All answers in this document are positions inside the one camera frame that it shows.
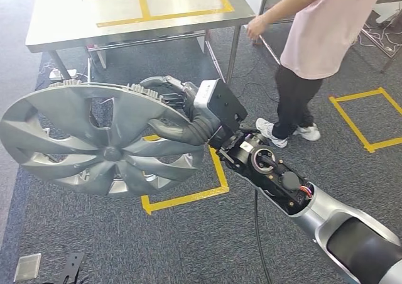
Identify yellow floor tape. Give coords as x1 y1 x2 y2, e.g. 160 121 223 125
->
140 134 230 216
329 87 402 154

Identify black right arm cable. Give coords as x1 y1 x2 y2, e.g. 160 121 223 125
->
253 189 272 284

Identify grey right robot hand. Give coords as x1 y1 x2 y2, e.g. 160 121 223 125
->
140 75 198 146

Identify white power strip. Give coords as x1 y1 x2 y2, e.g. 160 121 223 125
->
48 67 78 82

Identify yellow workbench tape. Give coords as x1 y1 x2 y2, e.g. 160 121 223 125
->
87 0 235 28

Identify grey floor socket plate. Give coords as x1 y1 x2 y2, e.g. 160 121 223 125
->
14 253 42 283

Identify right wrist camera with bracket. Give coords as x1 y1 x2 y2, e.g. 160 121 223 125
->
193 79 248 134

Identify person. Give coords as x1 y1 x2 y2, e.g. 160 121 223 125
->
246 0 385 149

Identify silver plastic hubcap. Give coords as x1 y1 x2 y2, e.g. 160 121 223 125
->
0 79 205 197

